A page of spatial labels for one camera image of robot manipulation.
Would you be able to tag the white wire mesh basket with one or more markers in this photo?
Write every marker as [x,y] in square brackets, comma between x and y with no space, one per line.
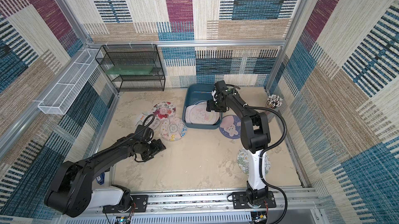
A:
[66,90]

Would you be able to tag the white colourful doodle coaster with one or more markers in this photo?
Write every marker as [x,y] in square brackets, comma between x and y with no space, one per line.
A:
[173,129]

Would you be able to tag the pink bear bow coaster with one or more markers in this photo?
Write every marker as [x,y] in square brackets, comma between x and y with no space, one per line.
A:
[197,114]

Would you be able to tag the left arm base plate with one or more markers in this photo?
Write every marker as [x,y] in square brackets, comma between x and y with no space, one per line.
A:
[133,204]

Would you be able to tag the clear cup of pencils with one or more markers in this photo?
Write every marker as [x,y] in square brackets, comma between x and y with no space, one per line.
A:
[273,102]

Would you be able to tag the white green floral coaster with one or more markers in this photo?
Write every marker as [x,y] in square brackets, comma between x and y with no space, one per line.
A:
[243,162]

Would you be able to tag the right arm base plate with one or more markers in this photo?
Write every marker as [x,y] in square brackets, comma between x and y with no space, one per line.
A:
[243,200]

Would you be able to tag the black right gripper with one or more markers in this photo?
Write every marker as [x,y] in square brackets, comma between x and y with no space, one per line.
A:
[213,104]

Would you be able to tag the green board on shelf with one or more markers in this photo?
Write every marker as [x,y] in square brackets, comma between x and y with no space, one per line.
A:
[130,70]

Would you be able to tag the red rose floral coaster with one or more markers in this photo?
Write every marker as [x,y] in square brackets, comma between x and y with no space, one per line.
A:
[163,110]

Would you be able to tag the purple space bunny coaster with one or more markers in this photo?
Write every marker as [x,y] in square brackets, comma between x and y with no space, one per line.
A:
[230,127]

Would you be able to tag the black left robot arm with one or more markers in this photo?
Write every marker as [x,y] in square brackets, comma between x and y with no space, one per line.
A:
[71,191]

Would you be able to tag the black wire mesh shelf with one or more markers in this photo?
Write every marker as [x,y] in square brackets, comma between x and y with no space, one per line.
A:
[128,55]

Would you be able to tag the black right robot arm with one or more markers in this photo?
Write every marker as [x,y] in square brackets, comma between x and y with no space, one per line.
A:
[255,139]

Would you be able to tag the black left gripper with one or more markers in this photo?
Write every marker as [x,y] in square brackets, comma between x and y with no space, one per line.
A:
[157,148]

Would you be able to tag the teal plastic storage box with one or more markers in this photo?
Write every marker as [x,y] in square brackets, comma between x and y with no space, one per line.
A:
[195,94]

